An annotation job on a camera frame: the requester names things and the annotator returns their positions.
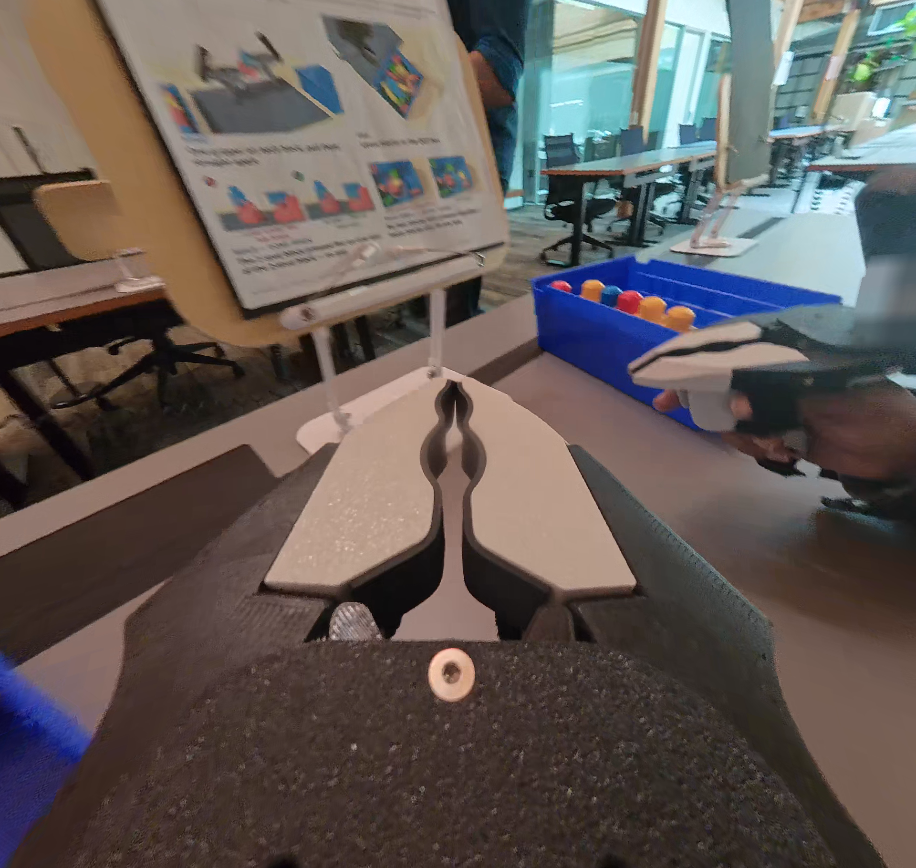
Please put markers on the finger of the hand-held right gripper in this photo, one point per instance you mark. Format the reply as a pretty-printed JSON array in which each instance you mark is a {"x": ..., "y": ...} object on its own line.
[
  {"x": 730, "y": 371},
  {"x": 687, "y": 342}
]

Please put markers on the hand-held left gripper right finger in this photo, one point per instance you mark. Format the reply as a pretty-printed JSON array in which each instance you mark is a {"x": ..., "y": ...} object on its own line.
[{"x": 551, "y": 517}]

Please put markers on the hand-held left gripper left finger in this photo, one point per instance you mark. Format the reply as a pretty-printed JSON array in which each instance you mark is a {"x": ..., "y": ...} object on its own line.
[{"x": 365, "y": 510}]

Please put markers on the orange one-stud mega block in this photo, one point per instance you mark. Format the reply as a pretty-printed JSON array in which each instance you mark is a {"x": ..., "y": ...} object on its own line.
[
  {"x": 680, "y": 318},
  {"x": 652, "y": 308},
  {"x": 592, "y": 290}
]

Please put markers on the blue one-stud mega block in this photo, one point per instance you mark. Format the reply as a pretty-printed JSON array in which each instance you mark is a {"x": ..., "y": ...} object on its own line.
[{"x": 610, "y": 297}]

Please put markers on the wooden top office desk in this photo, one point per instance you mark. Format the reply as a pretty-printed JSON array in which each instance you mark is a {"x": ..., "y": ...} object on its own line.
[
  {"x": 630, "y": 161},
  {"x": 808, "y": 131},
  {"x": 64, "y": 296}
]

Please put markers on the black office chair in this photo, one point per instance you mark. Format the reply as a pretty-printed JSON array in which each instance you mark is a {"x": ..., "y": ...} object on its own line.
[
  {"x": 565, "y": 160},
  {"x": 143, "y": 360},
  {"x": 633, "y": 140}
]

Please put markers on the wooden board easel stand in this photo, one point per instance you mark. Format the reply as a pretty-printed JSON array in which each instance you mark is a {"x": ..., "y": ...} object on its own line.
[
  {"x": 79, "y": 217},
  {"x": 748, "y": 59}
]

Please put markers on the green potted plant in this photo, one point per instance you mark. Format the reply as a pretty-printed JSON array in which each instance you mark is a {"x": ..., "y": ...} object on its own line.
[{"x": 884, "y": 45}]

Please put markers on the printed instruction sheet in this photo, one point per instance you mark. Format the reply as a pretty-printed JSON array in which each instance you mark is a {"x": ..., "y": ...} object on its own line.
[{"x": 286, "y": 59}]

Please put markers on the white base document stand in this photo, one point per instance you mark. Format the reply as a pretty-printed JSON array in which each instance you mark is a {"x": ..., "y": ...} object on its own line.
[{"x": 107, "y": 131}]

